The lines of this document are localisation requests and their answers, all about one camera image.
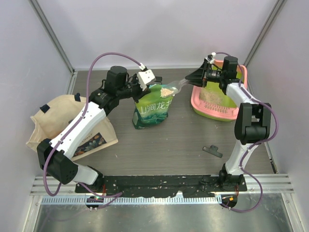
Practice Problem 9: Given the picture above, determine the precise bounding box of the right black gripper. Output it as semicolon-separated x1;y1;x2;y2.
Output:
186;62;225;87

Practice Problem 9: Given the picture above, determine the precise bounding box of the green cat litter bag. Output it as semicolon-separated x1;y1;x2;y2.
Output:
132;84;173;130

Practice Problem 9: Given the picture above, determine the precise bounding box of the clear plastic scoop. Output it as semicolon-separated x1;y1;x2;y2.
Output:
160;79;189;98

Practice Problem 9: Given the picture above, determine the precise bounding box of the black bag clip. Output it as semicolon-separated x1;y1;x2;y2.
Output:
202;145;223;158

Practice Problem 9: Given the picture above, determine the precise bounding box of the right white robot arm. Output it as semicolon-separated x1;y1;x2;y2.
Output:
185;53;275;191

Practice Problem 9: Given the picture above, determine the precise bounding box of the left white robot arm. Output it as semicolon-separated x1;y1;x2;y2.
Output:
37;66;155;193

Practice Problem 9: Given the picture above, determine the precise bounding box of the cat litter granules pile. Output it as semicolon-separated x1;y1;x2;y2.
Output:
199;88;235;107

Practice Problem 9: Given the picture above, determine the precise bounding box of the black rectangular box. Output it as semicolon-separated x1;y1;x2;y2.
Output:
155;76;163;83

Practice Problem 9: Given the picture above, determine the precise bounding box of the pink green litter box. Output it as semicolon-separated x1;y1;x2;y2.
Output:
185;55;247;121

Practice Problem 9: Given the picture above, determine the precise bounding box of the beige canvas tote bag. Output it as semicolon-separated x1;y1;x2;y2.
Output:
26;93;118;161

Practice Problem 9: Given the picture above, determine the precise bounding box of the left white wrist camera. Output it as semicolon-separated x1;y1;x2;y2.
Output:
137;70;155;91

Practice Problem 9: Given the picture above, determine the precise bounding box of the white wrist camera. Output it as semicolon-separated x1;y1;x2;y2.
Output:
205;52;217;65
137;70;155;91

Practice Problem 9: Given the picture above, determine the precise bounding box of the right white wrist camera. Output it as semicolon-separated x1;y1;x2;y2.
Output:
205;52;217;65

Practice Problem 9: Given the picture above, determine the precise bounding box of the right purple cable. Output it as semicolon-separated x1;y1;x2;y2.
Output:
212;51;280;214

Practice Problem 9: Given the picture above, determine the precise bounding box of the purple cable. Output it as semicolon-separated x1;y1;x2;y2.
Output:
43;52;147;211
212;51;280;214

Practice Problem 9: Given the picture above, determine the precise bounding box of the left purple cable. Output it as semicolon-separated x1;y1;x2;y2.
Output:
43;52;147;211

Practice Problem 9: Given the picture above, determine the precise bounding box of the aluminium frame rail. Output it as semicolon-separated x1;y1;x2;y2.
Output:
30;174;294;208

